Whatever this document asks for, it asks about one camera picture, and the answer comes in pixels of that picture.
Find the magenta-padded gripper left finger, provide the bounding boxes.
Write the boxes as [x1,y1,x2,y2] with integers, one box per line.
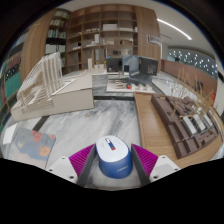
[46,143,98,188]

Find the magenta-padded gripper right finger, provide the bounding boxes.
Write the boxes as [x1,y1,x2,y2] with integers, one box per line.
[130,143,181,187]

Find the blue and white computer mouse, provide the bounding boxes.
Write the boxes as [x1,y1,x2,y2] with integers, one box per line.
[95,134,134,180]

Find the grey floral mouse pad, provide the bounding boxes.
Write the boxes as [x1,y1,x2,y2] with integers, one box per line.
[8,128,57,169]

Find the brown buildings model, wooden base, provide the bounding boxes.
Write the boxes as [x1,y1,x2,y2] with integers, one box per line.
[133,68,224,169]

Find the white slatted architectural model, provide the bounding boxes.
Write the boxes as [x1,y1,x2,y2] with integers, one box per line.
[10,52,95,123]

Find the small white-base architectural model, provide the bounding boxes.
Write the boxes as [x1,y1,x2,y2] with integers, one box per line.
[105,79,156,94]

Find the dark bookcase with colourful books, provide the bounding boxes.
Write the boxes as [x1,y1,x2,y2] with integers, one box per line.
[0,31,31,133]

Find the dark grey house model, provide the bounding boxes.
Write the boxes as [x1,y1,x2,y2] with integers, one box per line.
[104,54,159,86]

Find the long ceiling light strip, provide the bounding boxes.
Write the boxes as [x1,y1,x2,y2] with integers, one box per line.
[156,18,193,41]

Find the wooden shelf unit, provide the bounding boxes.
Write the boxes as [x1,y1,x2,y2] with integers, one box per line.
[19,3,162,83]

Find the framed wall sign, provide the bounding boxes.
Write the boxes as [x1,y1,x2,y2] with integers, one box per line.
[147,34,162,46]

